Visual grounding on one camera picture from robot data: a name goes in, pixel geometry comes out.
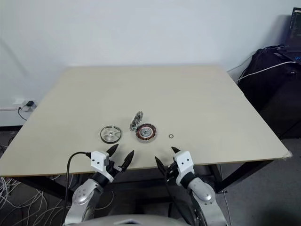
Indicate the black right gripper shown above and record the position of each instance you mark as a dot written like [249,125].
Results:
[172,173]

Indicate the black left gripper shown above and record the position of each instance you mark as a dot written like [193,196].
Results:
[114,169]

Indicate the silver round rotor disc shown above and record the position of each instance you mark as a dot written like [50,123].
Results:
[111,134]

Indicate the motor stator with copper windings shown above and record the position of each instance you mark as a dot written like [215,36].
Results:
[146,133]

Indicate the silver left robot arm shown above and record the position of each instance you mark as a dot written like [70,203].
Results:
[82,195]

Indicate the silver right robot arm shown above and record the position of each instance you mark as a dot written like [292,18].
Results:
[202,190]

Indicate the grey robot torso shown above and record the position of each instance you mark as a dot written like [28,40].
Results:
[131,221]

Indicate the black power adapter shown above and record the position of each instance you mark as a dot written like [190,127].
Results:
[30,103]

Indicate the tape piece on table corner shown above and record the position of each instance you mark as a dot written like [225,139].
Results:
[288,155]

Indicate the black bag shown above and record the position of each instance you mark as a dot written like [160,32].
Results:
[270,94]

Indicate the black open laptop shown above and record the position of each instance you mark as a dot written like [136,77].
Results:
[295,30]

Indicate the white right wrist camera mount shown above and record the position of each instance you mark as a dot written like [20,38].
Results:
[184,162]

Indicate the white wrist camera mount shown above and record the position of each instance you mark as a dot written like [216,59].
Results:
[184,162]
[98,161]

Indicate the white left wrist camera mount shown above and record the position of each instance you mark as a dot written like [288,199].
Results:
[98,161]

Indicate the black metal table frame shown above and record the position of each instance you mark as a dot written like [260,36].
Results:
[47,188]

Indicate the white wall power outlet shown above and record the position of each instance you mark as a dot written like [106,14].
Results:
[18,101]

